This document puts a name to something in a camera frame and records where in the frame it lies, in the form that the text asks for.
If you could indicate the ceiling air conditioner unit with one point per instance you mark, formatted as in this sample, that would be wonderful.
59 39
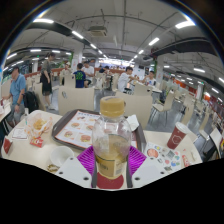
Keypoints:
97 31

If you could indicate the white paper napkin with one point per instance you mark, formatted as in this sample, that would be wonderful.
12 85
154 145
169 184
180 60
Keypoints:
133 122

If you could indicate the crumpled food wrapper bag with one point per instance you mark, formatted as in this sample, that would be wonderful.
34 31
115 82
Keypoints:
38 125

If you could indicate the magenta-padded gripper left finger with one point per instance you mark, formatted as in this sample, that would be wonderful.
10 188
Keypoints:
73 171

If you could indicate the clear bottle with yellow cap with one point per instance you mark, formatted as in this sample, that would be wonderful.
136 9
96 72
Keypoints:
111 150

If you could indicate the small red box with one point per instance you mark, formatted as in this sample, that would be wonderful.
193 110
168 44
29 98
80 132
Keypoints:
7 145

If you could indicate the dark food tray with paper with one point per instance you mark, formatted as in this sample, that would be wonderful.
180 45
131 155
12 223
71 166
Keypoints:
71 128

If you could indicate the group of beige chairs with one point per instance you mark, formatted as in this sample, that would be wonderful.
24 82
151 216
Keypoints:
168 100

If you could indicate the red paper cup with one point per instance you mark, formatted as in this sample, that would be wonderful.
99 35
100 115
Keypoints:
176 136

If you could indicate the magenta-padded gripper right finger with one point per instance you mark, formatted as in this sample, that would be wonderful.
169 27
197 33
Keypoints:
150 171

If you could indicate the person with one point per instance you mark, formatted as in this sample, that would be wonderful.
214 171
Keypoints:
150 80
89 71
46 76
80 78
124 81
16 90

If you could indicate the small red sauce packet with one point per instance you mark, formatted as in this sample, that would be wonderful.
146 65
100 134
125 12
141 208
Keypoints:
185 160

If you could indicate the white dining table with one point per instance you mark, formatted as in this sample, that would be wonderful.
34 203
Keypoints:
216 136

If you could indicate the black backpack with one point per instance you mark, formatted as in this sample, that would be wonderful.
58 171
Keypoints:
31 101

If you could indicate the ceiling lights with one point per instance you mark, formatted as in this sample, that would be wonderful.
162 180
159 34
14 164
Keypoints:
185 24

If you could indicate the printed food flyer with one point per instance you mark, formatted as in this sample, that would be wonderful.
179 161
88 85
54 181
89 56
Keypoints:
163 156

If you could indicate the white paper card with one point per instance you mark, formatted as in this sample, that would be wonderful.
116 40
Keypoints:
20 133

